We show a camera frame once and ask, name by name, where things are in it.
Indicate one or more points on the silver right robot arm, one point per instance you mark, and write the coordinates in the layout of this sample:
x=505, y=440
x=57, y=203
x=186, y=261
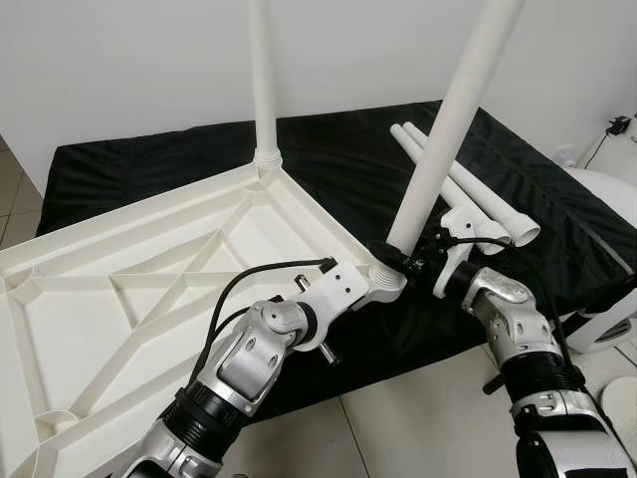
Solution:
x=508, y=309

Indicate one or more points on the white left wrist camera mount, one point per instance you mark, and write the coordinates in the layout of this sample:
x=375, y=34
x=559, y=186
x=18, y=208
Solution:
x=338, y=289

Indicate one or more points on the white plastic table leg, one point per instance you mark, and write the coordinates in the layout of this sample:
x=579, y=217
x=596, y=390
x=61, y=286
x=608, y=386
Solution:
x=403, y=139
x=264, y=90
x=523, y=229
x=448, y=119

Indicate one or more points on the black wall plug adapter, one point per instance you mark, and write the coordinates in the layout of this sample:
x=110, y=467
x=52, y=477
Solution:
x=617, y=124

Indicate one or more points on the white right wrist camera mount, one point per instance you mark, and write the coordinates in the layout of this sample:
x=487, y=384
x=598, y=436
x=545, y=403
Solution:
x=458, y=224

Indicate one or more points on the white plastic floor object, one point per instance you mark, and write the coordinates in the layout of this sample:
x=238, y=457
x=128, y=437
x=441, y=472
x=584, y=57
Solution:
x=609, y=214

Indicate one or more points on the white plastic table top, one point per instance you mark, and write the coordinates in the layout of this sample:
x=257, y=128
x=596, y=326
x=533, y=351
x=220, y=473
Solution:
x=100, y=319

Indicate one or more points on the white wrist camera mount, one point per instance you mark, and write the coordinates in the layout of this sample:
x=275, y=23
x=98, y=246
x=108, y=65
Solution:
x=458, y=224
x=338, y=289

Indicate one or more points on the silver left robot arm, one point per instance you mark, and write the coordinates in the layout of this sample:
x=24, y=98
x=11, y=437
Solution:
x=249, y=349

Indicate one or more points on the white round flat floor disc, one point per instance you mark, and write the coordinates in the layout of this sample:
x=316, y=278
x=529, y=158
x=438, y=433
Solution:
x=622, y=408

